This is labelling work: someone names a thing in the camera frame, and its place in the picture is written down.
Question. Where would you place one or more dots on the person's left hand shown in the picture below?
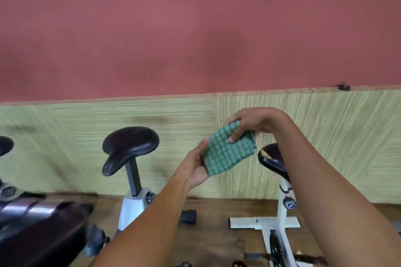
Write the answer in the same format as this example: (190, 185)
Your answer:
(193, 167)

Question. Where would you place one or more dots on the person's right forearm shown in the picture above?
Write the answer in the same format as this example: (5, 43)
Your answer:
(338, 195)

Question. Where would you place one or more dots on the black and grey upright bike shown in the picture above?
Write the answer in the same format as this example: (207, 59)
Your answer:
(31, 226)
(128, 148)

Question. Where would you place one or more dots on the green checkered cleaning cloth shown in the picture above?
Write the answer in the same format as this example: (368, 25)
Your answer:
(229, 149)

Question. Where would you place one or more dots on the white bike with yellow flywheel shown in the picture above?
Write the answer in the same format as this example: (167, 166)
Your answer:
(275, 220)

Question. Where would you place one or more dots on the black round fixture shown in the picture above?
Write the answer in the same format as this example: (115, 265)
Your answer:
(344, 87)

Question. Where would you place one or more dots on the person's right hand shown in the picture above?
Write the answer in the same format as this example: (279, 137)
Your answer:
(260, 120)

